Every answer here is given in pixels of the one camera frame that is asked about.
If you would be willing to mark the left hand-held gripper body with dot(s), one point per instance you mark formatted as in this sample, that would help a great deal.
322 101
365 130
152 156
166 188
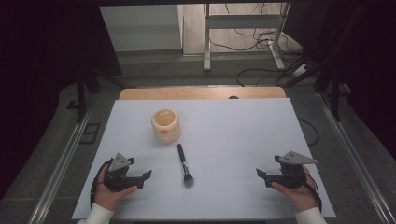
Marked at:
117 163

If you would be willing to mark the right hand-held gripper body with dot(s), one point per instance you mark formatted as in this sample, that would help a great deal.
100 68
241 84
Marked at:
292 174

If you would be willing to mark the beige wooden cup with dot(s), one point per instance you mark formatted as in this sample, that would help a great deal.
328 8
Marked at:
168 132

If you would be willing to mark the black makeup brush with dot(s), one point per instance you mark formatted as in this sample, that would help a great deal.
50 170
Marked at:
183 161

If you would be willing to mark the person's right hand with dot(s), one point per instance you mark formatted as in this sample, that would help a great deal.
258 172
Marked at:
300 197

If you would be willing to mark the person's left hand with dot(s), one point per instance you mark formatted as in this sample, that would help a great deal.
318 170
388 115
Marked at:
107 197

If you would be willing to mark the white table mat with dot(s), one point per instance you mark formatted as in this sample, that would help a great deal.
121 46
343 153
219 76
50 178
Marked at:
233 149

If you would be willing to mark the black metal stand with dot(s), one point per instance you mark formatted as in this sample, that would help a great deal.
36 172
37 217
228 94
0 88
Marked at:
81 93
334 93

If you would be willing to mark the wooden table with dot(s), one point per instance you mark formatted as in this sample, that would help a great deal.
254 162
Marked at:
186 93

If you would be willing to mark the white power strip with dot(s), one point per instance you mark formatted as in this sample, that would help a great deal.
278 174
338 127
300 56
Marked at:
300 70

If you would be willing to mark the dark curtain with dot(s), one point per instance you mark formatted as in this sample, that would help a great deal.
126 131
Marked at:
376 62
40 62

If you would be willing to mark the white panel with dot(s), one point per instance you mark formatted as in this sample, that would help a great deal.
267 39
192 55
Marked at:
143 28

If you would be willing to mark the black floor frame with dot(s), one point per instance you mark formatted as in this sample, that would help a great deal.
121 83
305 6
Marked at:
90 133

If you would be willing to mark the metal floor rail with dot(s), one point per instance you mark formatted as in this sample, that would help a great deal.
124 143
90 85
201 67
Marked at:
59 174
351 149

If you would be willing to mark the white metal stand frame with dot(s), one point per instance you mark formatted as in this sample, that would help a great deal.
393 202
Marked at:
207 46

